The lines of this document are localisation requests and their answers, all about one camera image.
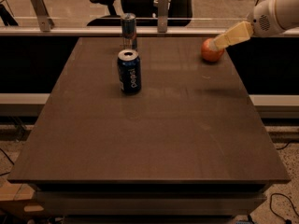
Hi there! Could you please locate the metal glass bracket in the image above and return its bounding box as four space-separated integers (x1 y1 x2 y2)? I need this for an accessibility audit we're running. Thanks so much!
158 0 168 33
30 0 54 32

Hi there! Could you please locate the red bull can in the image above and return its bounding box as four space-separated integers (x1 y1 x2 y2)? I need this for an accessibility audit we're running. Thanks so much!
121 13 137 50

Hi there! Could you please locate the right metal glass bracket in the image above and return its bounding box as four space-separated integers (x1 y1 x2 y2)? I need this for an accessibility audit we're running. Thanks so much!
158 0 168 33

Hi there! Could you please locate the cardboard box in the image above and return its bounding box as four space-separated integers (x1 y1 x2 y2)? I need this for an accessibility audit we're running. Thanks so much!
0 181 48 221

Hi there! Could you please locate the red apple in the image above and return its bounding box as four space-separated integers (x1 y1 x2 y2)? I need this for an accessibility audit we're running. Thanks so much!
201 38 224 63

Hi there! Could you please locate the black office chair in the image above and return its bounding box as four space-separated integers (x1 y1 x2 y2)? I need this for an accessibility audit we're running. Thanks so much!
88 0 192 26

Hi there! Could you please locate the left metal glass bracket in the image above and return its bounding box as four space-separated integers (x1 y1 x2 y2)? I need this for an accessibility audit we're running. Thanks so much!
30 0 54 32

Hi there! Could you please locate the blue pepsi can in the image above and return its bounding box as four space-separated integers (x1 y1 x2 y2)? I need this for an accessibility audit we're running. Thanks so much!
117 49 141 94

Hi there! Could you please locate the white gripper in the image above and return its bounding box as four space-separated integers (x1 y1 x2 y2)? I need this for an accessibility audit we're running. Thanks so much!
207 0 284 51

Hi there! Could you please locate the black floor cable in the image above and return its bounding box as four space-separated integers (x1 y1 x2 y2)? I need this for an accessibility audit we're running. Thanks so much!
268 192 299 224

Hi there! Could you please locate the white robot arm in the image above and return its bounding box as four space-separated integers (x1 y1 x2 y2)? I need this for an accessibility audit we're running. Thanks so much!
207 0 299 51

